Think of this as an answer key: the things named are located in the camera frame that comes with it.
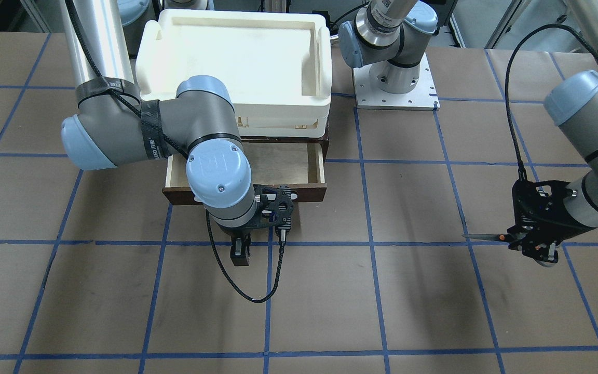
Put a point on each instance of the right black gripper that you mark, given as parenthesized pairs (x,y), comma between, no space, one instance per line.
(238,232)

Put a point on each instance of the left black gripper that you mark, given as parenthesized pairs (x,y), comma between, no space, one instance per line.
(544,222)

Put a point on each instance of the orange grey scissors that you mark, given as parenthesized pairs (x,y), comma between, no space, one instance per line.
(503,238)

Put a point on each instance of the wooden drawer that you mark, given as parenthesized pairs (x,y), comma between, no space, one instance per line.
(298,165)

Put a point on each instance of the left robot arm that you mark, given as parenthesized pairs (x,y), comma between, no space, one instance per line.
(573,107)

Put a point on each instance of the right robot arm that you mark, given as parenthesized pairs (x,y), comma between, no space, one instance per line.
(115,126)

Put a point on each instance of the dark wooden drawer cabinet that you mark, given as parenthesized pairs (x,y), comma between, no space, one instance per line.
(323,141)

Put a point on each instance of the white foam tray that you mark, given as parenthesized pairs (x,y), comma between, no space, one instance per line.
(277,68)

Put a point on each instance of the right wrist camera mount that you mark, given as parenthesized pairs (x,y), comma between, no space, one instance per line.
(273,208)

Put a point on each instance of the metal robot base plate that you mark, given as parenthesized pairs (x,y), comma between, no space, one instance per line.
(385,86)

